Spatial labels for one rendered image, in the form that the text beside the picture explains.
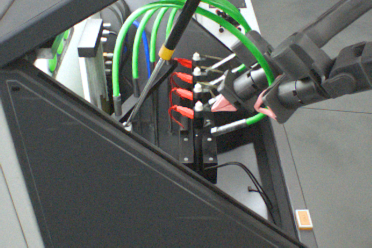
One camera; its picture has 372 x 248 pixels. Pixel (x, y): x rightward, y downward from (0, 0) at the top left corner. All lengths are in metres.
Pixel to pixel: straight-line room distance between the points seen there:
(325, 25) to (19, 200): 0.72
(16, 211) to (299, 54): 0.59
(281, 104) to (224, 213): 0.23
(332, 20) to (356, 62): 0.30
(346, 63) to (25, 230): 0.66
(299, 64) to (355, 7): 0.30
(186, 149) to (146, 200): 0.41
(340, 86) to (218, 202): 0.30
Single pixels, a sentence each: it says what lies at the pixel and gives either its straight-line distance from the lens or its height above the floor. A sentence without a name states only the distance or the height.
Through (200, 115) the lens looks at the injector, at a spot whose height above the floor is 1.11.
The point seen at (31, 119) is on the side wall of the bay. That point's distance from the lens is 0.77.
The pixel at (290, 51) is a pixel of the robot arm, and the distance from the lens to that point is 0.82.
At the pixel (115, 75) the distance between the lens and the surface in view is 1.10.
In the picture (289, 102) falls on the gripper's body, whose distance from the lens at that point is 0.90.
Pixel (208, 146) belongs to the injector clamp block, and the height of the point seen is 0.98.
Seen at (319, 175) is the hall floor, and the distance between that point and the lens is 2.66.
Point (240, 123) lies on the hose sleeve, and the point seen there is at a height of 1.17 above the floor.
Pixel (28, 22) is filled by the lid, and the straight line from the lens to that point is 0.65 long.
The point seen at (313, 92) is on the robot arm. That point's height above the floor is 1.34.
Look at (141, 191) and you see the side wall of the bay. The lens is 0.84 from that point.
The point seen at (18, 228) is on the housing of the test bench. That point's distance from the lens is 0.97.
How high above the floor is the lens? 1.81
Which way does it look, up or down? 37 degrees down
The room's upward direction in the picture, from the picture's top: straight up
